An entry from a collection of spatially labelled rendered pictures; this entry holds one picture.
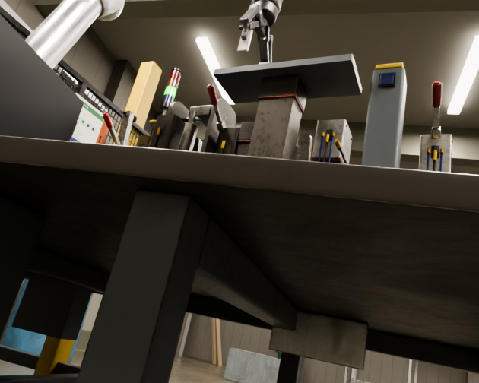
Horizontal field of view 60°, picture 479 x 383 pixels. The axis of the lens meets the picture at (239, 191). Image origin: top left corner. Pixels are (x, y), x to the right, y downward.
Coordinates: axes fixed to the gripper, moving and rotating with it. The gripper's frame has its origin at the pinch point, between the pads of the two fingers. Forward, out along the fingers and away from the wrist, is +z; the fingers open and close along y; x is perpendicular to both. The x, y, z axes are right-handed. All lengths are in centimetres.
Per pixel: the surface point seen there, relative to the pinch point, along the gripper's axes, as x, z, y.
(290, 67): -14.9, 8.1, -7.4
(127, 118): 57, 4, 18
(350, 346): -24, 66, 74
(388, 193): -44, 56, -45
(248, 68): -3.3, 7.4, -7.3
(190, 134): 21.7, 16.0, 10.6
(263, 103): -8.1, 16.1, -4.2
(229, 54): 171, -225, 247
